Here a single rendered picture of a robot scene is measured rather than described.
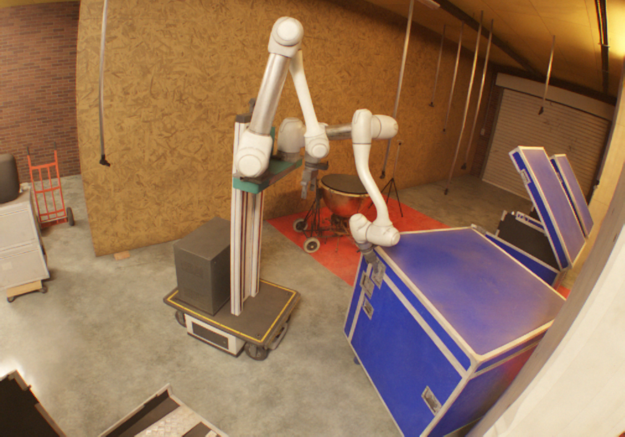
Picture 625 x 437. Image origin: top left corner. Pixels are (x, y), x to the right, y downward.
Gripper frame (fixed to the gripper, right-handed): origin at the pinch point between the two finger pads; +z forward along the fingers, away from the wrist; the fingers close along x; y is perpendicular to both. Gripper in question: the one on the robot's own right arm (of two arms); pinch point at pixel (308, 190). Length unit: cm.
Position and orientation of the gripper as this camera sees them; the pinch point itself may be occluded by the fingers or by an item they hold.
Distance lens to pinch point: 180.2
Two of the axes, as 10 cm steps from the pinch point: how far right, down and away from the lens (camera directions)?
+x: -3.3, 3.3, -8.8
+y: -9.4, -2.4, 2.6
